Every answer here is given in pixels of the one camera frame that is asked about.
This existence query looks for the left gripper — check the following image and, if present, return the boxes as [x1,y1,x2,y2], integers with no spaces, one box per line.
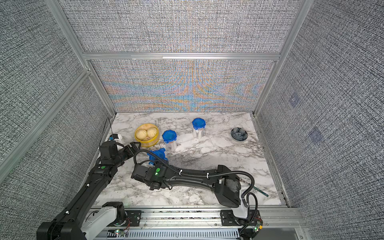
[112,140,141,168]

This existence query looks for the blue lid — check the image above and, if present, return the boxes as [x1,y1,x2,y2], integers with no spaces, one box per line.
[162,130,177,144]
[192,118,206,130]
[148,148,168,166]

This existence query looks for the blue lid back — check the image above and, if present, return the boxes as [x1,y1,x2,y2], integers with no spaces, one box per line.
[192,118,206,130]

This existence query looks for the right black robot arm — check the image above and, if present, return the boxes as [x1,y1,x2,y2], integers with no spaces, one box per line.
[131,149,263,226]

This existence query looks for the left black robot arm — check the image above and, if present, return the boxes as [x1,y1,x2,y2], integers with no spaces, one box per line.
[36,140,141,240]

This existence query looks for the left steamed bun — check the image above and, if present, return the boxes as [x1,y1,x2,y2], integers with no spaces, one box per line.
[135,129,147,141]

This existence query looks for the steamed bun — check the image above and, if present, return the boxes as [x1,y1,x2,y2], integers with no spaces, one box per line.
[147,127,158,139]
[135,129,147,141]

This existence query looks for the yellow bamboo steamer basket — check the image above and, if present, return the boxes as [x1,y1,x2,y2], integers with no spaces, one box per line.
[135,123,160,148]

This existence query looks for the right steamed bun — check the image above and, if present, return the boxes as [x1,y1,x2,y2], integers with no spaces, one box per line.
[147,127,158,139]

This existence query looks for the dark blue bowl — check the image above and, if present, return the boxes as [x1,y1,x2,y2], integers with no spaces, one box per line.
[231,128,248,142]

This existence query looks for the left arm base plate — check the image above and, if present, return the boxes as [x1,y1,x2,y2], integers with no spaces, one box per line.
[117,210,142,227]

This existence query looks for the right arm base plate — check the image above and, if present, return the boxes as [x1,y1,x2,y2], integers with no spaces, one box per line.
[220,210,263,227]

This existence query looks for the green handled fork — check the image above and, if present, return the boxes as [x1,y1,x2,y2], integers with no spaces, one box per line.
[253,186,269,197]

